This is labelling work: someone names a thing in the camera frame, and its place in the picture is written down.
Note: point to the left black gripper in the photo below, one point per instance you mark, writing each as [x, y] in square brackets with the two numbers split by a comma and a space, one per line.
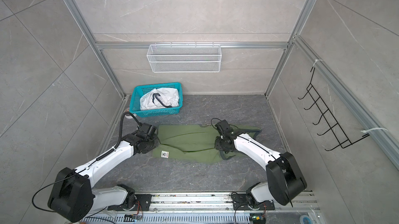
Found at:
[157, 142]

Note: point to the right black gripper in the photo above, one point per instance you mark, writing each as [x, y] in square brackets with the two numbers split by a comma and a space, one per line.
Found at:
[217, 146]

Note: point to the green tank top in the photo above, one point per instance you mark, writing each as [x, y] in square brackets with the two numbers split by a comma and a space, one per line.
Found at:
[190, 143]

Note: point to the teal plastic basket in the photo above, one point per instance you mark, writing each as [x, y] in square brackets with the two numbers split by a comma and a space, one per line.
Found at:
[140, 91]

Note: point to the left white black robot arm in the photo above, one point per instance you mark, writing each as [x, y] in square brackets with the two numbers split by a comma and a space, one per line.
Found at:
[73, 195]

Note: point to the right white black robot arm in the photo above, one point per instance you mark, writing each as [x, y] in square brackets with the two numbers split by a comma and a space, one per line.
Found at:
[285, 180]

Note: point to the white tank top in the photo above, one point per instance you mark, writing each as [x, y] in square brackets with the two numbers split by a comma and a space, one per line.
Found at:
[159, 99]

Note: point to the roll of tape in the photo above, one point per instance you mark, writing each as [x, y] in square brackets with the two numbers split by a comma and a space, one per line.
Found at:
[128, 115]

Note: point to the blue tape roll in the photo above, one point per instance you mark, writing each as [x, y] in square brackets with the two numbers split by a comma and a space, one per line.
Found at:
[305, 219]

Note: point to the white wire mesh shelf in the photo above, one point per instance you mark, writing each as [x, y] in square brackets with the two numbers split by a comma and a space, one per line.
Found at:
[174, 58]

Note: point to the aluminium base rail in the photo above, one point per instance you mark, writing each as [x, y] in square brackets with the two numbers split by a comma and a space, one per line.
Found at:
[209, 208]

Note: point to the black wire hook rack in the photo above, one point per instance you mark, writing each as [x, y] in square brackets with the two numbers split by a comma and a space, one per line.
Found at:
[327, 116]

